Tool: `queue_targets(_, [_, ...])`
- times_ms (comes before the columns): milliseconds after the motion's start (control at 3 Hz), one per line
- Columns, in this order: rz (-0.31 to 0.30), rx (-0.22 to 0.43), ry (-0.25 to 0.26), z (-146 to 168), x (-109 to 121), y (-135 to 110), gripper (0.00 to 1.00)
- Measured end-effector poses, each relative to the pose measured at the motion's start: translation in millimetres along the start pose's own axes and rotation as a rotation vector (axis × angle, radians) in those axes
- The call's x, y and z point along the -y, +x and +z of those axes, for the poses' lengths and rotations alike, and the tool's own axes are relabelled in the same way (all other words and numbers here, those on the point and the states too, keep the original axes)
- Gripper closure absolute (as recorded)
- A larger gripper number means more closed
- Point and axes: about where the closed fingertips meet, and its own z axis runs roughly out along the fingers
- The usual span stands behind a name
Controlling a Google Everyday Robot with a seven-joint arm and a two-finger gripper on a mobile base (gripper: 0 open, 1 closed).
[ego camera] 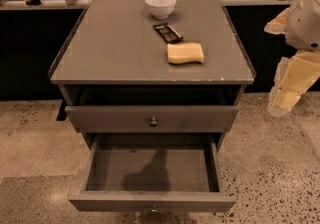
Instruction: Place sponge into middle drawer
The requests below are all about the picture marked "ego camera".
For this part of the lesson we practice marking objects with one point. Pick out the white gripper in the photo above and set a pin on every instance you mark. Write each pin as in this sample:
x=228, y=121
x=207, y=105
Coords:
x=304, y=23

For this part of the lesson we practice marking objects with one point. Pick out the yellow sponge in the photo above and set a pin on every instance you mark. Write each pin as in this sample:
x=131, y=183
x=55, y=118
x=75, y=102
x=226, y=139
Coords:
x=182, y=53

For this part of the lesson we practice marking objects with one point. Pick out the round metal drawer knob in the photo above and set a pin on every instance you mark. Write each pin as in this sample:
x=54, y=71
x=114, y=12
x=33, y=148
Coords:
x=153, y=122

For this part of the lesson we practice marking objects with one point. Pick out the grey drawer cabinet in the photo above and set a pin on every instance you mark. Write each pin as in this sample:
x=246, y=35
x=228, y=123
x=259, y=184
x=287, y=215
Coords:
x=116, y=58

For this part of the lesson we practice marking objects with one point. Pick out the open grey lower drawer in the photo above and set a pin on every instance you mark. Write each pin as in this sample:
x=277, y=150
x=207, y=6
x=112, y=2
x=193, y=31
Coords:
x=132, y=172

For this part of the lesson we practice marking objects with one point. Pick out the lower drawer metal knob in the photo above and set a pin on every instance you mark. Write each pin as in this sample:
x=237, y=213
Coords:
x=154, y=209

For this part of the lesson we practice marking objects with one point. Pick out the black snack bar packet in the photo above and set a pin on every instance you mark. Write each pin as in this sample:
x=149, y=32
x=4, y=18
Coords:
x=167, y=33

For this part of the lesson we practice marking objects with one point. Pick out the white ceramic bowl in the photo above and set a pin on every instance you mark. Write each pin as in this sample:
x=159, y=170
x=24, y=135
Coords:
x=160, y=9

